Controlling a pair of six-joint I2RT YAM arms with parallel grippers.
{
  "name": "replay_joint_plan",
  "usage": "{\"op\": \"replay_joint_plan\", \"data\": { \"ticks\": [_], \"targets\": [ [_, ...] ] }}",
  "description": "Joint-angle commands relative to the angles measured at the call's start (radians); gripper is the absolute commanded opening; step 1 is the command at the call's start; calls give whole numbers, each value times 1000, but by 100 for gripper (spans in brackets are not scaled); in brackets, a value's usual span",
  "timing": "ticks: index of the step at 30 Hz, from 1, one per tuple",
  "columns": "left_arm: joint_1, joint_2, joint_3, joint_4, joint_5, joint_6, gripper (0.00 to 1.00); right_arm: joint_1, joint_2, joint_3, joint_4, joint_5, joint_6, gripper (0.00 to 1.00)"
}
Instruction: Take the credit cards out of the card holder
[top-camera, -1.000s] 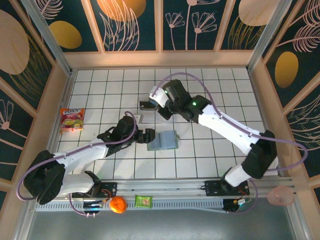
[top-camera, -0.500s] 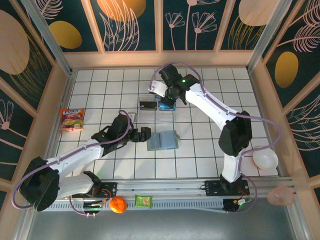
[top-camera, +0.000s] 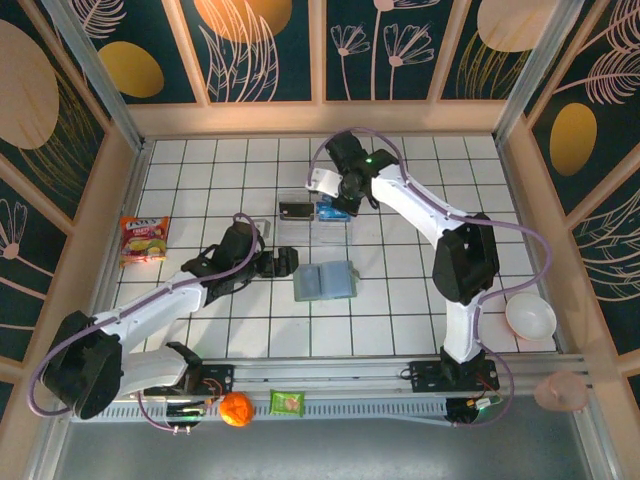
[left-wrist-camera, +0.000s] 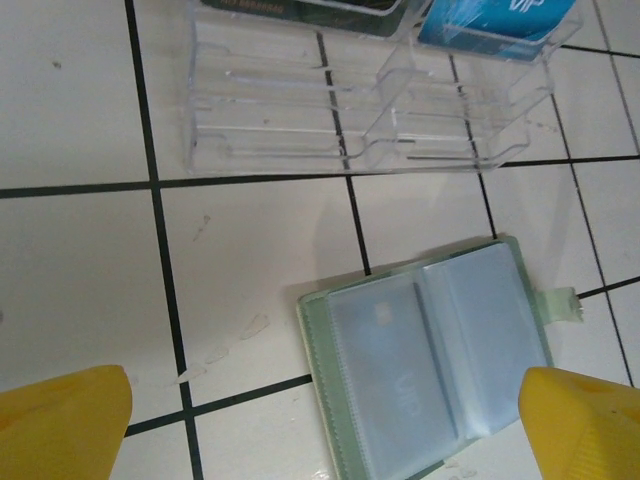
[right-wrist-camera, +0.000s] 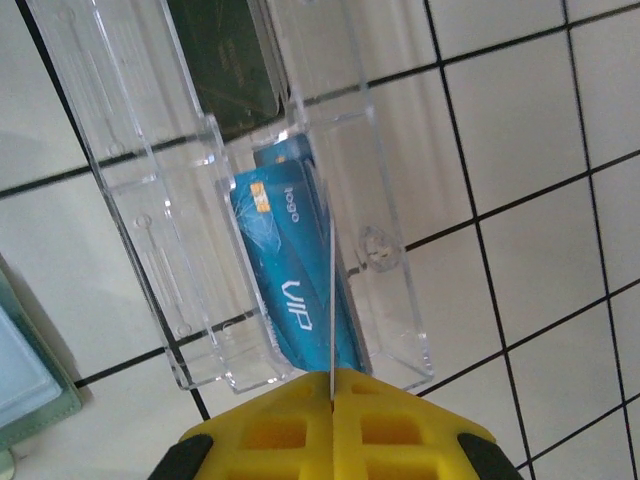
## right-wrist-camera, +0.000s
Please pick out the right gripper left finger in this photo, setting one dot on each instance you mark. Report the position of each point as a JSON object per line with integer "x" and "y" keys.
{"x": 270, "y": 440}

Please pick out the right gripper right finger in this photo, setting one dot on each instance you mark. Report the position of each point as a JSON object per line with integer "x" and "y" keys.
{"x": 395, "y": 440}

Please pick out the teal VIP credit card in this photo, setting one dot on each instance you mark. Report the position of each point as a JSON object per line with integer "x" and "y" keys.
{"x": 280, "y": 250}

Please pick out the clear acrylic card stand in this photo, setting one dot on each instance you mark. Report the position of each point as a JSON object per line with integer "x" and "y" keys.
{"x": 125, "y": 150}

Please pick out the black credit card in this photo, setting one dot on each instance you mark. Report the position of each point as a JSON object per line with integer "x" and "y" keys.
{"x": 225, "y": 75}

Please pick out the green card holder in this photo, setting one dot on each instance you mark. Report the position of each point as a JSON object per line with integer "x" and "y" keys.
{"x": 25, "y": 375}

